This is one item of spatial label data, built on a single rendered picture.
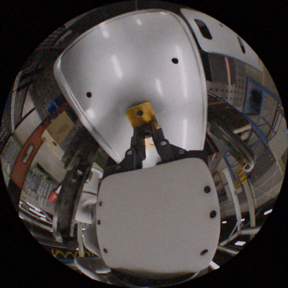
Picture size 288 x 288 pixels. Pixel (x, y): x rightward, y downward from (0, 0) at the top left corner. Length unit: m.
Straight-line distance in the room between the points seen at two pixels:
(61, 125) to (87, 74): 0.08
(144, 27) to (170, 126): 0.17
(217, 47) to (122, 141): 0.25
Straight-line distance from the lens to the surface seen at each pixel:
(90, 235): 0.59
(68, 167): 0.17
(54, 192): 0.25
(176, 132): 0.18
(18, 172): 0.17
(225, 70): 0.23
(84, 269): 0.52
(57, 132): 0.15
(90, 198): 0.69
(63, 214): 0.19
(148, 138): 0.16
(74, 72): 0.16
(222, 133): 0.21
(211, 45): 0.18
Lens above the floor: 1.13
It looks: 46 degrees down
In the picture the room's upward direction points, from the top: 177 degrees clockwise
